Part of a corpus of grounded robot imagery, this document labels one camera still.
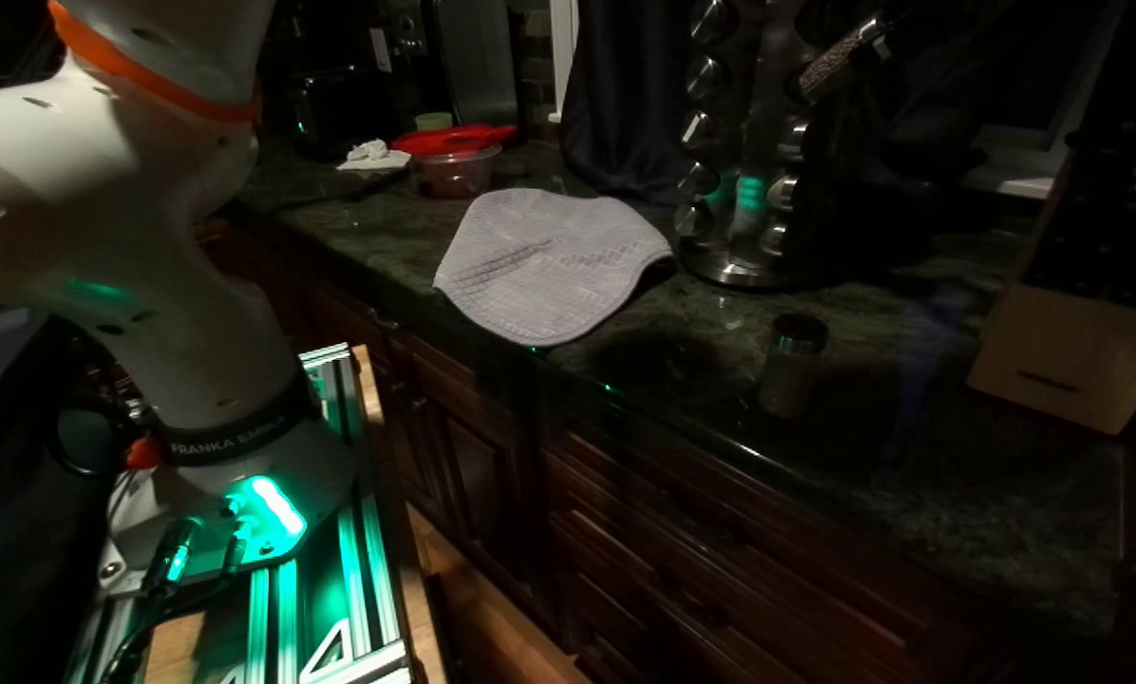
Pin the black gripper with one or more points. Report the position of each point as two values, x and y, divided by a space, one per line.
927 41

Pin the spice jar with silver lid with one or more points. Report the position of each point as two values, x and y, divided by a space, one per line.
846 58
791 375

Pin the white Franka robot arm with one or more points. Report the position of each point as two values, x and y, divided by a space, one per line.
150 316

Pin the white window sill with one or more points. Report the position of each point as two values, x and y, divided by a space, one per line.
1022 173

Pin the small blue glass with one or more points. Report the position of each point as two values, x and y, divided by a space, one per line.
935 348

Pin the black curtain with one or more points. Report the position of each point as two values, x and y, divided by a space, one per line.
616 88

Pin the wooden knife block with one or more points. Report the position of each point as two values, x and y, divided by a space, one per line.
1072 361

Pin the gray waffle dish cloth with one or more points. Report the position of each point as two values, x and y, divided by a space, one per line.
547 258

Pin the gray upright panel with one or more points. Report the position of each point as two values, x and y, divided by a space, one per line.
477 58

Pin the red lidded food container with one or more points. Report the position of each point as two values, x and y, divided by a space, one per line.
452 148

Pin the small pale container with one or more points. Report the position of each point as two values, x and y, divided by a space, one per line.
431 120

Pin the white crumpled napkin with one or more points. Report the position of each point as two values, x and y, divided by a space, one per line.
373 157

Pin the dark wooden cabinet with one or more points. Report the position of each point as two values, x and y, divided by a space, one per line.
664 554

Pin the black coffee machine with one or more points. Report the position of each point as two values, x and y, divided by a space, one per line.
325 88

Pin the wooden plank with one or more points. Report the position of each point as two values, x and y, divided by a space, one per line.
380 432

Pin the orange round button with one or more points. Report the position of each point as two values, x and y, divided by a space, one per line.
140 453

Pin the white window frame post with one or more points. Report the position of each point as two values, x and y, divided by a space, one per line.
564 49

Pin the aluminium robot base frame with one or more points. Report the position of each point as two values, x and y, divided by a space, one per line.
340 595

